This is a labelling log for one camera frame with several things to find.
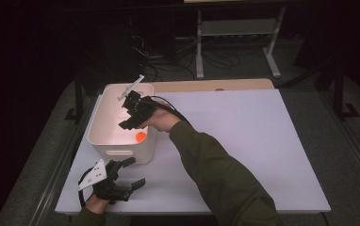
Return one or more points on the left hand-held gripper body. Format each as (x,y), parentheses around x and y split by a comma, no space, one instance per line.
(106,186)

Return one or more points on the person's right hand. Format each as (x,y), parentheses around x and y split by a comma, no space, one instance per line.
(164,119)

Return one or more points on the orange ball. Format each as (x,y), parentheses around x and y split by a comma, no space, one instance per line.
(140,136)

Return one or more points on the black metal stand post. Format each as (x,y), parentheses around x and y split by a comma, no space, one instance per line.
(339,94)
(79,94)

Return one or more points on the white metal desk frame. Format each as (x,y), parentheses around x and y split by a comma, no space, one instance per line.
(237,26)

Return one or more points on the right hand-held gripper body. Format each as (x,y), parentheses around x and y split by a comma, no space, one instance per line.
(143,108)

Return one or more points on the person's left hand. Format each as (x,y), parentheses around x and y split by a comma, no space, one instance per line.
(98,205)

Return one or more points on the light wooden board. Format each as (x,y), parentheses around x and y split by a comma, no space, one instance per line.
(200,85)

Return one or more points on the white plastic storage bin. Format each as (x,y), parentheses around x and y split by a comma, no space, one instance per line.
(112,125)

